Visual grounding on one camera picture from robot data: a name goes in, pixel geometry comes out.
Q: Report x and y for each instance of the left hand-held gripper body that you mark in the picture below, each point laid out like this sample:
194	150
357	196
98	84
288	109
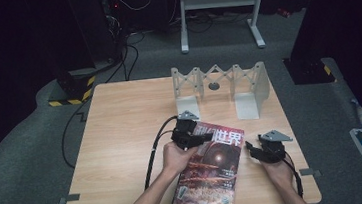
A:
185	130

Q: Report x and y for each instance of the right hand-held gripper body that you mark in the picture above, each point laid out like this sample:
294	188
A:
272	148

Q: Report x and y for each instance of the grey expandable book rack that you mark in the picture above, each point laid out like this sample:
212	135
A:
248	105

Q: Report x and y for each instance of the red cover magazine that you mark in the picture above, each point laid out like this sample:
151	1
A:
214	175

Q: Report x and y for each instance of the person's right hand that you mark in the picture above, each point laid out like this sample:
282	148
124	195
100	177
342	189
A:
279	173

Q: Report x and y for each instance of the person's left hand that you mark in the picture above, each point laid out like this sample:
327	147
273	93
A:
176	159

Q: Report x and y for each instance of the round grey table grommet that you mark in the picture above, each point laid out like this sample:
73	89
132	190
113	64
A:
214	86

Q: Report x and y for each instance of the black base with yellow stripes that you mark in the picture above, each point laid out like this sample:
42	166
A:
75	88
310	71

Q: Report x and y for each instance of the small red object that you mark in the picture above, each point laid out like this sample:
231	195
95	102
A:
283	12

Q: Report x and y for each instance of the white metal stand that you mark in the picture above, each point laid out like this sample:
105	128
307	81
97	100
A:
219	0

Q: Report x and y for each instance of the dark computer tower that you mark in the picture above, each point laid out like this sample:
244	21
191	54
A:
94	26

